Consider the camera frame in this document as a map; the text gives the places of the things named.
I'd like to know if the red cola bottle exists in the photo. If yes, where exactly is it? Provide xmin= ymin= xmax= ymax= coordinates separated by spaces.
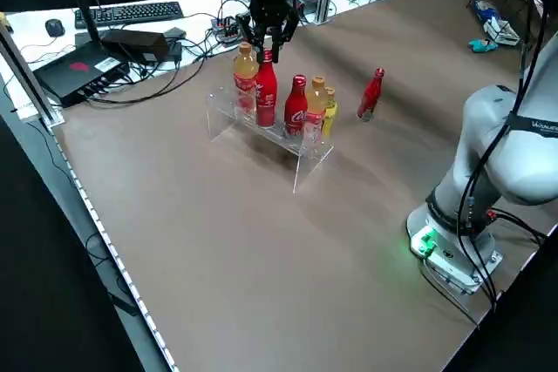
xmin=357 ymin=67 xmax=386 ymax=123
xmin=283 ymin=74 xmax=310 ymax=139
xmin=255 ymin=49 xmax=279 ymax=128

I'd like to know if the teal chips packet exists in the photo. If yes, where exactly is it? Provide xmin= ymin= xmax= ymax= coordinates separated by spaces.
xmin=468 ymin=38 xmax=499 ymax=55

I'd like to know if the clear acrylic shelf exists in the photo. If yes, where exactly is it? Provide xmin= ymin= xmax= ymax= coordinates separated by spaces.
xmin=207 ymin=84 xmax=336 ymax=194

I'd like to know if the usb hub with plugs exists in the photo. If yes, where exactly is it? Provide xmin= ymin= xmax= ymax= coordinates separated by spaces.
xmin=211 ymin=16 xmax=245 ymax=45

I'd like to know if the orange tea bottle red label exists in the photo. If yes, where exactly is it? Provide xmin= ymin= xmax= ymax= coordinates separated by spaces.
xmin=304 ymin=75 xmax=329 ymax=129
xmin=233 ymin=42 xmax=259 ymax=112

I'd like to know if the yellow drink bottle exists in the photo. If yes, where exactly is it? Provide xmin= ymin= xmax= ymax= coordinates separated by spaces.
xmin=321 ymin=86 xmax=339 ymax=138

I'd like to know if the dark brown box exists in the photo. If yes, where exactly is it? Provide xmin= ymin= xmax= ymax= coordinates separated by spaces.
xmin=100 ymin=28 xmax=172 ymax=58

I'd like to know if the black keyboard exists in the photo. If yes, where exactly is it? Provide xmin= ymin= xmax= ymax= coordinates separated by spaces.
xmin=73 ymin=0 xmax=186 ymax=30

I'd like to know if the black box device red logo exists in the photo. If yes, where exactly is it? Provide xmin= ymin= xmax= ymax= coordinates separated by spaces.
xmin=33 ymin=39 xmax=132 ymax=108

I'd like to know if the dark blue cookie bag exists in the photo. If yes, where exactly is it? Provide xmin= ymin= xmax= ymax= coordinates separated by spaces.
xmin=473 ymin=0 xmax=502 ymax=20

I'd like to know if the black mouse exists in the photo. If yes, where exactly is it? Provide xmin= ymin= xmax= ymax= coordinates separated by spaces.
xmin=44 ymin=17 xmax=66 ymax=38

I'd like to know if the white yellow snack box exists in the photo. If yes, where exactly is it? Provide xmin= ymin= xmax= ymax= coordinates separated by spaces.
xmin=483 ymin=17 xmax=522 ymax=47

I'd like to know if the black cable loop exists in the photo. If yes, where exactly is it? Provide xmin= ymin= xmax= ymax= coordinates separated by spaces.
xmin=86 ymin=57 xmax=206 ymax=105

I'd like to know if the black wire basket shelf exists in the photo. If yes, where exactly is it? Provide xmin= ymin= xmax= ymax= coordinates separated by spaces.
xmin=466 ymin=0 xmax=551 ymax=49

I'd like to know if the aluminium frame profile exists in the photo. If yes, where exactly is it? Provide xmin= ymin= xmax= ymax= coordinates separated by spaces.
xmin=0 ymin=12 xmax=66 ymax=128

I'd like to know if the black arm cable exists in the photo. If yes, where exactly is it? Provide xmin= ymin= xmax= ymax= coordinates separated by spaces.
xmin=455 ymin=0 xmax=550 ymax=238

